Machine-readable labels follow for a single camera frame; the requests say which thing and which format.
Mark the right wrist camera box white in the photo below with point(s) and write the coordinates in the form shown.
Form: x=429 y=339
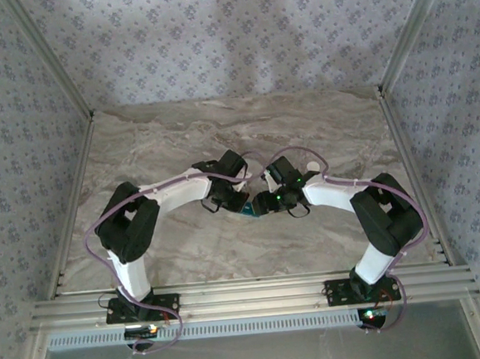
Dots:
x=268 y=181

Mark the aluminium frame post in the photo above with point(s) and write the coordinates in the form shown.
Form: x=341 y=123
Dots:
x=415 y=28
x=47 y=57

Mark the grey metal lower panel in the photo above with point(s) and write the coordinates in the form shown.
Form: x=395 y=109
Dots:
x=254 y=357

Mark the white bottle cap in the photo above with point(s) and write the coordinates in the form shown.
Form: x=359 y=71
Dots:
x=314 y=165

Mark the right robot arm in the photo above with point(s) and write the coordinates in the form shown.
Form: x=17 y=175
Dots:
x=332 y=193

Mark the aluminium table side rail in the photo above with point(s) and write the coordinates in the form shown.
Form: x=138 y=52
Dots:
x=79 y=171
x=398 y=133

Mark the teal weekly pill organizer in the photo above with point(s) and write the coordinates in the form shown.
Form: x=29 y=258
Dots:
x=248 y=210

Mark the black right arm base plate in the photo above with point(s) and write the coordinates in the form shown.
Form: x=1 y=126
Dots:
x=336 y=292

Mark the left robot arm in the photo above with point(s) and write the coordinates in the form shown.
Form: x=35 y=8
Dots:
x=170 y=193

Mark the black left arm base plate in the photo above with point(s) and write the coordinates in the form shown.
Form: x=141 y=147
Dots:
x=167 y=308

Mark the aluminium mounting rail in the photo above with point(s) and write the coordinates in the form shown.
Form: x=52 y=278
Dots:
x=249 y=297

